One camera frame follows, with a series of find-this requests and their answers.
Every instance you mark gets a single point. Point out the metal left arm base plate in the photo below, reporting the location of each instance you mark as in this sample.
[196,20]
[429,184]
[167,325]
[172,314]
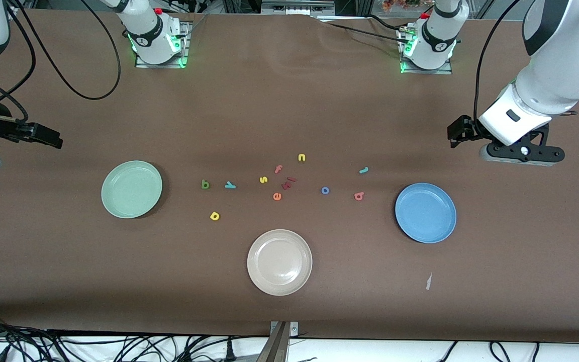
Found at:
[440,71]

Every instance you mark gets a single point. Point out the grey power strip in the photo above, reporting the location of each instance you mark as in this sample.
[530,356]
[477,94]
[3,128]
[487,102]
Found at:
[297,6]

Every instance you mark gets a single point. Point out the beige plate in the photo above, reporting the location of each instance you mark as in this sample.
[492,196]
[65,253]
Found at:
[279,262]

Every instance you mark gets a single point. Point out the brown table cover sheet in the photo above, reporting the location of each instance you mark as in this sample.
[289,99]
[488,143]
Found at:
[319,100]

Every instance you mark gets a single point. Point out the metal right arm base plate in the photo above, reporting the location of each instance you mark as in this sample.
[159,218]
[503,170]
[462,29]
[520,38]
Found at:
[184,42]

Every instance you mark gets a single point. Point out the blue plate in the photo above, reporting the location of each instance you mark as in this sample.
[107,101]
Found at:
[425,212]

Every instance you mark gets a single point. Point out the black power plug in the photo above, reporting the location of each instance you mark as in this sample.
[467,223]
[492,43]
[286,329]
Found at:
[229,352]

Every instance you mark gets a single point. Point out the orange artificial flowers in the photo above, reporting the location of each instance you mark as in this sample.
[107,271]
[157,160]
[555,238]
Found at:
[405,4]

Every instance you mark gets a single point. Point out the small white paper scrap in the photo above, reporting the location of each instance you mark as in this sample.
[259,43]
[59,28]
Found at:
[428,282]

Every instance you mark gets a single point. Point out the aluminium profile with bracket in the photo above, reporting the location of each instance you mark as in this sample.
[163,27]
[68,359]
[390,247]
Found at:
[277,347]

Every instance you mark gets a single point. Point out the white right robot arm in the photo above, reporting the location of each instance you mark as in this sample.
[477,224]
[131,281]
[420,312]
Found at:
[149,30]

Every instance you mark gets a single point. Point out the light green plate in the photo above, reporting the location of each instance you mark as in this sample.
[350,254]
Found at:
[131,189]

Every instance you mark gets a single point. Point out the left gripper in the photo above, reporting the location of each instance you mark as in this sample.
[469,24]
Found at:
[464,128]

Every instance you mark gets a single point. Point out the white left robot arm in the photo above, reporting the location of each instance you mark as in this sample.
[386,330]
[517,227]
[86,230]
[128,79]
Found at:
[566,60]

